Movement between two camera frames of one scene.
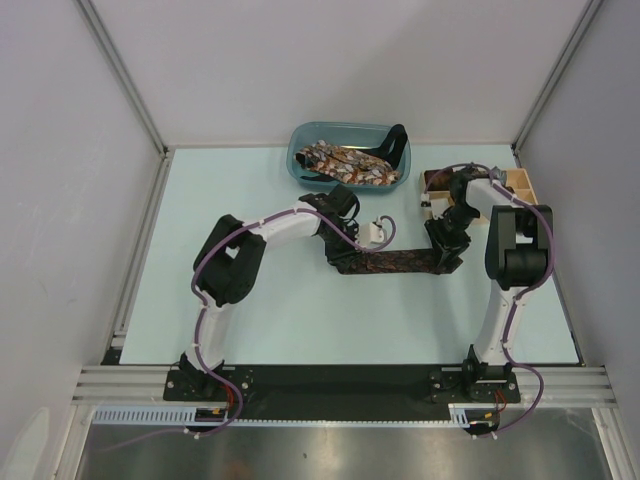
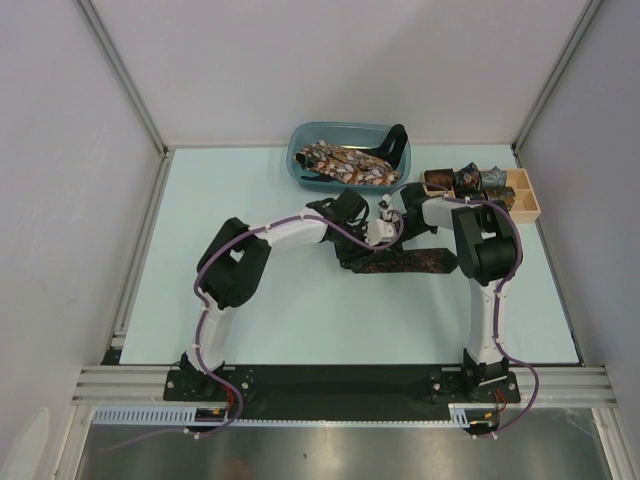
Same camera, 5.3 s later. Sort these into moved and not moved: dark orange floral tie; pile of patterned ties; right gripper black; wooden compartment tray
Moved: right gripper black
Not moved: wooden compartment tray; dark orange floral tie; pile of patterned ties
